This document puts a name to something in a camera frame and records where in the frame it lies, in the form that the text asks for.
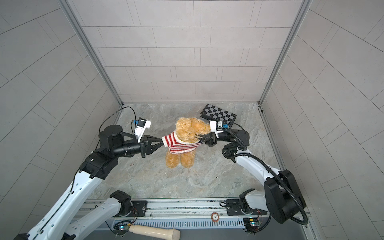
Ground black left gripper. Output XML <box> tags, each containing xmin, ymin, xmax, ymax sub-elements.
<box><xmin>111</xmin><ymin>136</ymin><xmax>165</xmax><ymax>161</ymax></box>

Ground red white striped knit sweater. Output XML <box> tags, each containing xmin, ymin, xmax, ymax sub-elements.
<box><xmin>162</xmin><ymin>132</ymin><xmax>203</xmax><ymax>154</ymax></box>

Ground tan plush teddy bear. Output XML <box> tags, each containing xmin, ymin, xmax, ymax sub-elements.
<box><xmin>165</xmin><ymin>118</ymin><xmax>211</xmax><ymax>169</ymax></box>

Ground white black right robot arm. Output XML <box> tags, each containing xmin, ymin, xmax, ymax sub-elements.
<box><xmin>198</xmin><ymin>129</ymin><xmax>309</xmax><ymax>226</ymax></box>

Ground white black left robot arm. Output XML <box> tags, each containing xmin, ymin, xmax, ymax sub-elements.
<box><xmin>15</xmin><ymin>119</ymin><xmax>164</xmax><ymax>240</ymax></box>

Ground folded black chess board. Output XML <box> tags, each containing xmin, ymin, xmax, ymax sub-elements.
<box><xmin>201</xmin><ymin>104</ymin><xmax>237</xmax><ymax>129</ymax></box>

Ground red white poker chip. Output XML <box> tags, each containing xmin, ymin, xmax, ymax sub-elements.
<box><xmin>211</xmin><ymin>212</ymin><xmax>220</xmax><ymax>223</ymax></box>

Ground left green circuit board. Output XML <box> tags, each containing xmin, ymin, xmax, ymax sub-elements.
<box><xmin>113</xmin><ymin>221</ymin><xmax>132</xmax><ymax>236</ymax></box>

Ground green circuit board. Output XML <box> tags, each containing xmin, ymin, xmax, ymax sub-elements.
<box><xmin>113</xmin><ymin>221</ymin><xmax>132</xmax><ymax>236</ymax></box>
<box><xmin>243</xmin><ymin>218</ymin><xmax>260</xmax><ymax>233</ymax></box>

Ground right green circuit board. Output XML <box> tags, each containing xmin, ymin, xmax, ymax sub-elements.
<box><xmin>243</xmin><ymin>218</ymin><xmax>260</xmax><ymax>233</ymax></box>

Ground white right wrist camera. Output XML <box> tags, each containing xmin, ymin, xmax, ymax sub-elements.
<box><xmin>210</xmin><ymin>121</ymin><xmax>224</xmax><ymax>139</ymax></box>

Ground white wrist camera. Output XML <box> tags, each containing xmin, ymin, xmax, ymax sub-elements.
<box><xmin>210</xmin><ymin>121</ymin><xmax>224</xmax><ymax>139</ymax></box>
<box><xmin>134</xmin><ymin>118</ymin><xmax>152</xmax><ymax>142</ymax></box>

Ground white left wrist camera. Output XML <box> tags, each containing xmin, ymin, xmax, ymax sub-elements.
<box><xmin>134</xmin><ymin>118</ymin><xmax>152</xmax><ymax>142</ymax></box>

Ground black corrugated right cable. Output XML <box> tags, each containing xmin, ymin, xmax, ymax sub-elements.
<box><xmin>221</xmin><ymin>143</ymin><xmax>309</xmax><ymax>226</ymax></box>

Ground black left camera cable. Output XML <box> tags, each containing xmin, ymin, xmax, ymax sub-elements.
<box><xmin>98</xmin><ymin>106</ymin><xmax>138</xmax><ymax>134</ymax></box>

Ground aluminium front rail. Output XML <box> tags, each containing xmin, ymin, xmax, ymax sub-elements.
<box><xmin>59</xmin><ymin>196</ymin><xmax>316</xmax><ymax>240</ymax></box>

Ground beige wooden handle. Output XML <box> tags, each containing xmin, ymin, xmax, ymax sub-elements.
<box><xmin>129</xmin><ymin>225</ymin><xmax>181</xmax><ymax>240</ymax></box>

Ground aluminium corner frame post right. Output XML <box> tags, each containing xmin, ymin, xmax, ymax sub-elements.
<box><xmin>259</xmin><ymin>0</ymin><xmax>312</xmax><ymax>107</ymax></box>

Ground aluminium corner frame post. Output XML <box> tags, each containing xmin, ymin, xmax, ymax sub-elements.
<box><xmin>259</xmin><ymin>0</ymin><xmax>312</xmax><ymax>107</ymax></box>
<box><xmin>58</xmin><ymin>0</ymin><xmax>123</xmax><ymax>106</ymax></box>

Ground aluminium corner frame post left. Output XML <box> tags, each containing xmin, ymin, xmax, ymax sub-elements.
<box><xmin>58</xmin><ymin>0</ymin><xmax>123</xmax><ymax>106</ymax></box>

